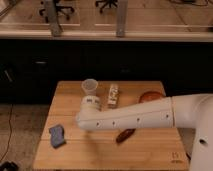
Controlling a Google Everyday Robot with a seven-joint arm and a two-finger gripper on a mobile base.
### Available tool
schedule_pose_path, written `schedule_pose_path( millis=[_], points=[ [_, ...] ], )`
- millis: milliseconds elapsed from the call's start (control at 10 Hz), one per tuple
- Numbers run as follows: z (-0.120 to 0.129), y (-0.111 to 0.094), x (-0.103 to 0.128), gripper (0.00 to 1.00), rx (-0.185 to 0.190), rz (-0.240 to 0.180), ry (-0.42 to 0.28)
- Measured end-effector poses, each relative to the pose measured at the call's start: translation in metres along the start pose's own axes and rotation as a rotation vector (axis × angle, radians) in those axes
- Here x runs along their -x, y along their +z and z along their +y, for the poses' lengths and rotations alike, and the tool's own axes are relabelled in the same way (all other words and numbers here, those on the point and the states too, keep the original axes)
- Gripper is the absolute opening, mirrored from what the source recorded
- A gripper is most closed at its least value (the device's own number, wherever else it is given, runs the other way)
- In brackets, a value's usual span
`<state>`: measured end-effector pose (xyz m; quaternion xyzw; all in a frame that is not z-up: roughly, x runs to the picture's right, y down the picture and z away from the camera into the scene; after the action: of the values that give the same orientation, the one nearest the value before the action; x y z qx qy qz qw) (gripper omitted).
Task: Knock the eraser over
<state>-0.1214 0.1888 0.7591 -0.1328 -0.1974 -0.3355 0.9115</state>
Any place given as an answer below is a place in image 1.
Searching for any black object floor corner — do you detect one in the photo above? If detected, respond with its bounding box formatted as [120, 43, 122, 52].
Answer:
[0, 162, 19, 171]

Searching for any left office chair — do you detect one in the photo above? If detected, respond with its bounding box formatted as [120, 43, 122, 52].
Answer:
[39, 0, 75, 20]

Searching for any right office chair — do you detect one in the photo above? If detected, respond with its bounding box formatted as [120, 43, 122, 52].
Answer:
[95, 0, 118, 14]

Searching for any right metal post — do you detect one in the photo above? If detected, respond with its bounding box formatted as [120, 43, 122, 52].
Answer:
[116, 0, 128, 37]

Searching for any dark red chili pepper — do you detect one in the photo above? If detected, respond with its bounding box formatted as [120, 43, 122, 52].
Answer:
[116, 129, 135, 144]

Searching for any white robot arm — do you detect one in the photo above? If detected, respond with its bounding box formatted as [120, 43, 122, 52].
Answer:
[76, 94, 213, 171]

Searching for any office chair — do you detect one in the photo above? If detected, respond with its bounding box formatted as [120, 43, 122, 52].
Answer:
[95, 0, 118, 14]
[39, 0, 75, 20]

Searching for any left metal post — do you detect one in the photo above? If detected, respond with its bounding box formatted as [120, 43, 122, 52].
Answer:
[44, 0, 62, 37]

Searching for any metal post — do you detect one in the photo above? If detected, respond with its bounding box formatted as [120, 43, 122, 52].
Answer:
[116, 0, 128, 37]
[44, 0, 62, 37]

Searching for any clear plastic cup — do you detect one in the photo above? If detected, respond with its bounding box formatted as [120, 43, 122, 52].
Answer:
[81, 79, 98, 96]

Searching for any black cable on floor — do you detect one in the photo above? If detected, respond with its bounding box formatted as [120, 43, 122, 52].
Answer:
[0, 103, 15, 163]

